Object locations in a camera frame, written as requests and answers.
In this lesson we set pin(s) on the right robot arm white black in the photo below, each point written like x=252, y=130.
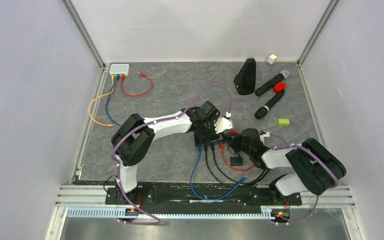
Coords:
x=315, y=169

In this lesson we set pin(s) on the white blue block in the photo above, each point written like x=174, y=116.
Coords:
x=272, y=59

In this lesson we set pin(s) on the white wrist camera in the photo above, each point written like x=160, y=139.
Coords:
x=263, y=135
x=223, y=123

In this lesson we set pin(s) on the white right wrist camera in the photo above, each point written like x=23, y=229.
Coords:
x=263, y=135

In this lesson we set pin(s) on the green block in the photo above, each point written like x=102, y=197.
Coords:
x=283, y=122

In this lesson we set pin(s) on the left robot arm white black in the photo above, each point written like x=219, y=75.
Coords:
x=133, y=139

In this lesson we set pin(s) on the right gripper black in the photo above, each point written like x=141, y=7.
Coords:
x=235, y=140

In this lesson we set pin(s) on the black network switch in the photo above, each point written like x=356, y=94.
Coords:
x=223, y=137

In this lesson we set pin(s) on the black microphone lower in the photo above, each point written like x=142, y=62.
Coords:
x=262, y=111

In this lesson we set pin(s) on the aluminium frame rail front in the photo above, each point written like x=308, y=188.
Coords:
x=86, y=201

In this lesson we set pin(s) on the black microphone silver head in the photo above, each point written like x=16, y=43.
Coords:
x=272, y=82

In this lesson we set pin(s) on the white network switch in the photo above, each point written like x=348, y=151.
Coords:
x=119, y=69

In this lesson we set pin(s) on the black power adapter plug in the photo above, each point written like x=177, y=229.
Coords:
x=236, y=161

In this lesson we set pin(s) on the red round cap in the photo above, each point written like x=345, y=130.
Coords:
x=279, y=87

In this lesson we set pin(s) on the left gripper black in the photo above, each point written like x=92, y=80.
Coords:
x=211, y=122

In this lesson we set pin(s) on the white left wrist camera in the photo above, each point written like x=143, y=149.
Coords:
x=223, y=123

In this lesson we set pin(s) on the black wedge shaped stand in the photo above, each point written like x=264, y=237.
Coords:
x=245, y=80

